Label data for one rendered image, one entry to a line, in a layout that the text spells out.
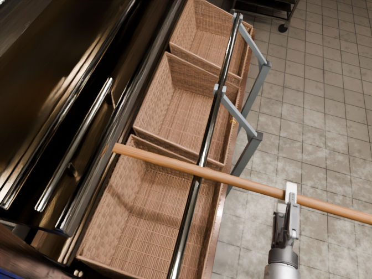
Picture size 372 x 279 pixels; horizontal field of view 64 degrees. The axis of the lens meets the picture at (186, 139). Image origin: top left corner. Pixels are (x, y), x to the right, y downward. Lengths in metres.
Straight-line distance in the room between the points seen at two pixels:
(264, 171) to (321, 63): 1.55
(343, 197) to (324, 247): 0.45
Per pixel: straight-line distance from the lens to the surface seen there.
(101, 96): 0.68
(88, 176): 0.61
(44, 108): 0.65
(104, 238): 1.32
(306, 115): 2.90
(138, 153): 0.89
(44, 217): 0.63
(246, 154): 1.42
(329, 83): 3.32
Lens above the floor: 1.98
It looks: 56 degrees down
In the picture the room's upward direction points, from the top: 13 degrees clockwise
